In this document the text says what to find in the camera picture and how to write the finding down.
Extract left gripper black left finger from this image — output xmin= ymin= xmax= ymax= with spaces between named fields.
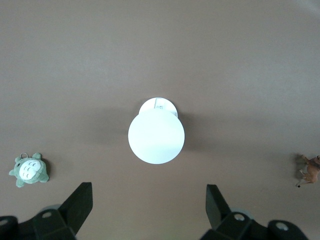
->
xmin=32 ymin=181 xmax=94 ymax=240

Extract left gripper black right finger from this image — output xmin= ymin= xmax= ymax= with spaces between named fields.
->
xmin=199 ymin=184 xmax=255 ymax=240

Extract brown lion statue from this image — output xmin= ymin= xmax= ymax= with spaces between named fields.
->
xmin=295 ymin=153 xmax=320 ymax=189

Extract green totoro plush toy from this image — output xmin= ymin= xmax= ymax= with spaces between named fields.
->
xmin=9 ymin=152 xmax=50 ymax=188

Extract white round table lamp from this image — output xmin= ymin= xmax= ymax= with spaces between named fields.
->
xmin=127 ymin=97 xmax=186 ymax=165

